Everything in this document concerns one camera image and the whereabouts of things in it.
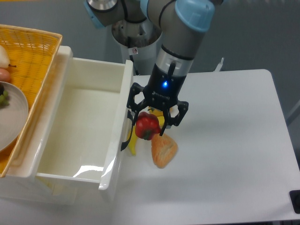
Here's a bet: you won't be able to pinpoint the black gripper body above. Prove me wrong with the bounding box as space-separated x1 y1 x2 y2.
143 62 188 112

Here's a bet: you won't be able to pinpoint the red bell pepper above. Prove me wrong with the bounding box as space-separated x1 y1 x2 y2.
135 112 161 140

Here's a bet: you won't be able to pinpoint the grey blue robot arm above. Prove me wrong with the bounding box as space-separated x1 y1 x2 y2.
84 0 222 129

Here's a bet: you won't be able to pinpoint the yellow bell pepper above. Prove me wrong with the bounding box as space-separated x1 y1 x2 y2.
148 106 163 117

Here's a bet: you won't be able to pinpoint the white open upper drawer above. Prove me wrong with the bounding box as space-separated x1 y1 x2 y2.
37 58 133 190

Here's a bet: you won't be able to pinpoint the yellow banana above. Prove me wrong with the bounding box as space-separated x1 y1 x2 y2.
128 116 165 156

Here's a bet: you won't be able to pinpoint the orange bread piece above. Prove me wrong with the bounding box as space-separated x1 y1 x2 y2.
151 134 178 169

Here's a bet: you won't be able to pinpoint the yellow woven basket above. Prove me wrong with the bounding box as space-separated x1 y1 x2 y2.
0 24 62 178

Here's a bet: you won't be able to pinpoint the grey plate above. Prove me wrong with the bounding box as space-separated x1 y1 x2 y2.
0 82 29 151

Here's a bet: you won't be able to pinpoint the pink sausage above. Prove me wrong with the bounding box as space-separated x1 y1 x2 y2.
0 68 11 83

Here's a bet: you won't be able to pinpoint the green grapes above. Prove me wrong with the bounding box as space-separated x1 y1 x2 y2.
0 90 9 106

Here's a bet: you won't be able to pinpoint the white pear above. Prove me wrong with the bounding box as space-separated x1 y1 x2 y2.
0 46 17 69

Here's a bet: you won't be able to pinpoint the black corner object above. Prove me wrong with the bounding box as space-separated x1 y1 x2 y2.
289 190 300 214

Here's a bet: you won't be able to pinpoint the black drawer handle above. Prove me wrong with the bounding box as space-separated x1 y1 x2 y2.
120 110 134 151

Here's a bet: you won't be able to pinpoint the white table bracket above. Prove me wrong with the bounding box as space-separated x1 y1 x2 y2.
214 57 224 72

